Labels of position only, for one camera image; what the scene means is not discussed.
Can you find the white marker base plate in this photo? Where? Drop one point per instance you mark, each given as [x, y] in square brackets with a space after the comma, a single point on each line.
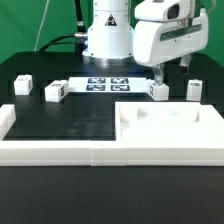
[107, 84]

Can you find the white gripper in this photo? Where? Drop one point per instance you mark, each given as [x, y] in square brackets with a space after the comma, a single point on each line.
[166, 30]

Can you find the white U-shaped fence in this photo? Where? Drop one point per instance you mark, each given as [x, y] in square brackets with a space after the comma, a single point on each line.
[205, 151]

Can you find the white square tabletop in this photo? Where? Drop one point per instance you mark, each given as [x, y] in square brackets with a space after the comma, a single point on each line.
[160, 121]

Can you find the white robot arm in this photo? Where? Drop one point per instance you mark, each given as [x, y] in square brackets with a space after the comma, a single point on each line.
[110, 37]

